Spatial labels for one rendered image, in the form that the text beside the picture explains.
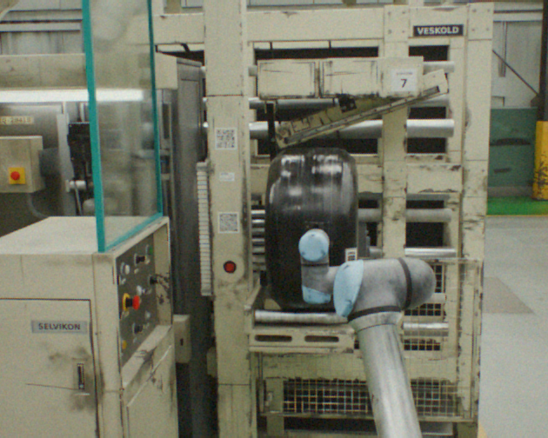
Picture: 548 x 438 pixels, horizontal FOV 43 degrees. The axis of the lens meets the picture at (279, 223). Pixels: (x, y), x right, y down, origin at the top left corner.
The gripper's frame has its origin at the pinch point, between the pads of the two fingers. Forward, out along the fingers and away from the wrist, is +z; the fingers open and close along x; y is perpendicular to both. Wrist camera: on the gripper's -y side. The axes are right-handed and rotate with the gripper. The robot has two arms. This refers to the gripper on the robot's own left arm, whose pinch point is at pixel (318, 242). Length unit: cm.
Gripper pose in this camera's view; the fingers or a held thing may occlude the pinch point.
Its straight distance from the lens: 218.5
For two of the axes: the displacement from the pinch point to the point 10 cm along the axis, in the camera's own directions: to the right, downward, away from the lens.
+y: 0.0, -10.0, -0.7
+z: 1.0, -0.7, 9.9
